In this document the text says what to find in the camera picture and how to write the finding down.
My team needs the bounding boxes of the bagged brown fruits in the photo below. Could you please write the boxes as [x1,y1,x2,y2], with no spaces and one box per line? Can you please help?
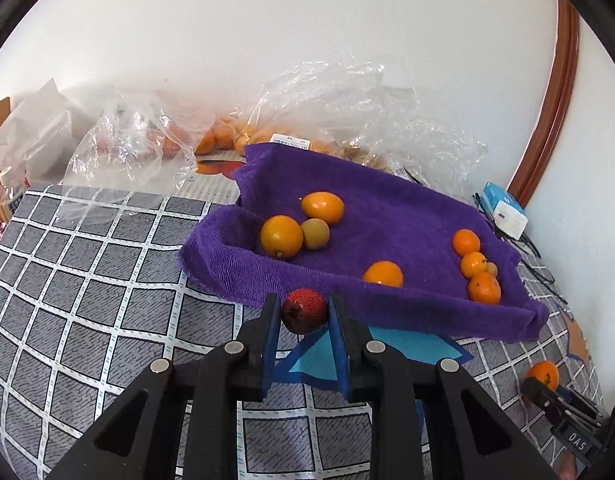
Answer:
[337,142,403,176]

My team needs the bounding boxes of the red lychee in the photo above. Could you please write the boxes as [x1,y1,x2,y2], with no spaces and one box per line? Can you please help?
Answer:
[280,288,329,334]

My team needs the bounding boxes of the tangled black cable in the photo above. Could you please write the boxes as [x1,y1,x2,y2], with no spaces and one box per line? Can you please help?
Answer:
[470,192,568,306]

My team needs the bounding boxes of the bagged pile of oranges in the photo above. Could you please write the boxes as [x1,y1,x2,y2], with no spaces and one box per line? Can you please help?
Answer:
[194,115,268,158]

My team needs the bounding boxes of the large oval orange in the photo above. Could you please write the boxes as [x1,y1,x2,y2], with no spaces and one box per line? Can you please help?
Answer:
[300,192,345,225]

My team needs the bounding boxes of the small orange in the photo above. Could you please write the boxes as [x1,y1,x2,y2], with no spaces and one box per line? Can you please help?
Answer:
[460,252,488,279]

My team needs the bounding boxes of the white plastic bag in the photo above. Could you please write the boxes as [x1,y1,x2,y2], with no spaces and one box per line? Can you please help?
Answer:
[0,77,88,186]

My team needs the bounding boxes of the brown wooden door frame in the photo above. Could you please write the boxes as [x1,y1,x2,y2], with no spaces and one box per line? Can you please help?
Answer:
[507,0,581,206]

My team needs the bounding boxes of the small clear plastic bag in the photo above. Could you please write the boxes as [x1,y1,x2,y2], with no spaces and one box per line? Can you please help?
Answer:
[62,95,198,201]

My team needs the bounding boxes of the white and blue tissue pack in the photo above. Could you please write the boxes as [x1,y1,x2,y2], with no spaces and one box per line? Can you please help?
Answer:
[482,181,529,240]

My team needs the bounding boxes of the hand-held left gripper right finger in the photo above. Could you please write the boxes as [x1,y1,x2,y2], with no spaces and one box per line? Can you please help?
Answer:
[326,292,558,480]

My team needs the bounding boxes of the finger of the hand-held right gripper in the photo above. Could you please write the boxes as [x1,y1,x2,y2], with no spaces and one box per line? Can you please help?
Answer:
[522,376,572,425]
[557,387,601,426]

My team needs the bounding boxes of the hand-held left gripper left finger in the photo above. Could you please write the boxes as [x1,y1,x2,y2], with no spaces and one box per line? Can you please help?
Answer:
[47,292,282,480]

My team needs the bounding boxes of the grey checked bedsheet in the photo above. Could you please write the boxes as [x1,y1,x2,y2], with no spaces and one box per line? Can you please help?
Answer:
[0,160,603,480]

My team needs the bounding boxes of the large clear plastic bag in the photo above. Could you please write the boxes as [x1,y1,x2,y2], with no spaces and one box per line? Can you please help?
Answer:
[237,60,488,201]

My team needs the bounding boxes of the large round orange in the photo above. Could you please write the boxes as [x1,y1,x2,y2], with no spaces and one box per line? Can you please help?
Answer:
[260,215,304,260]

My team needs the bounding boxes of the purple towel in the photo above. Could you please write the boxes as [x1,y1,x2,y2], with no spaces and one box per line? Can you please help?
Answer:
[176,142,551,343]

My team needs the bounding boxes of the bagged red fruits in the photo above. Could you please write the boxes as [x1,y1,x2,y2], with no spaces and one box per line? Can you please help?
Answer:
[137,127,188,156]

